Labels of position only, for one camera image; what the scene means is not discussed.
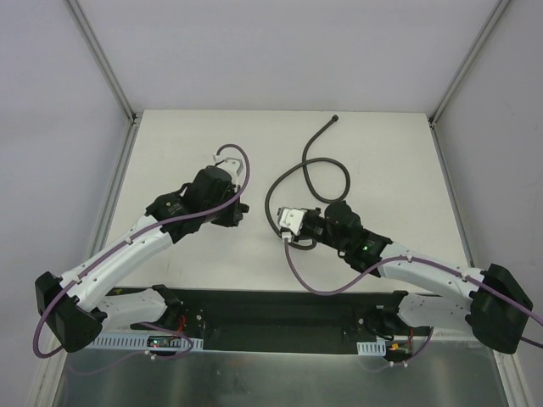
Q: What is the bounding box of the right white slotted cable duct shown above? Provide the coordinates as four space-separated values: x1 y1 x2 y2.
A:
356 338 387 357

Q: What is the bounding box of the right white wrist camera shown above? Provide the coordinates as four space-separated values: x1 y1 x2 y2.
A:
277 207 307 243

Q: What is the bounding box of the aluminium frame post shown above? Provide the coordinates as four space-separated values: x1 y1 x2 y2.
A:
428 0 514 126
63 0 143 124

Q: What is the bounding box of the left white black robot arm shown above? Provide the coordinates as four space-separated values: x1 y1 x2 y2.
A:
35 158 249 353

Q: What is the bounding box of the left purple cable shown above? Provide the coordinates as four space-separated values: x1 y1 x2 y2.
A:
32 143 251 360

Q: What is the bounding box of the white slotted cable duct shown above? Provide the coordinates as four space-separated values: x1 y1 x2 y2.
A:
86 333 204 352
356 338 387 357

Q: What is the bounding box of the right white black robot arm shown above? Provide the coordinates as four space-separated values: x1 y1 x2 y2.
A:
280 202 533 354

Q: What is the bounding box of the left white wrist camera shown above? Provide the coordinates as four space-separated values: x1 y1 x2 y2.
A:
213 154 244 177

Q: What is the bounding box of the right aluminium frame post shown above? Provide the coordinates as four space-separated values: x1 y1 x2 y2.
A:
428 0 514 126

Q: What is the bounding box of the dark grey corrugated hose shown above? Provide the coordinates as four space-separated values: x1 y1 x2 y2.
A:
265 112 352 251

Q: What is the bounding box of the left white slotted cable duct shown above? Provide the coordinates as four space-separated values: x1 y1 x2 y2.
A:
86 333 204 352

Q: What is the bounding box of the left aluminium frame post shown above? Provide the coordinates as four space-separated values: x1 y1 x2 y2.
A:
63 0 143 124

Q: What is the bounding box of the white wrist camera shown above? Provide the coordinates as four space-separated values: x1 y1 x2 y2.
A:
213 154 244 177
277 207 307 243

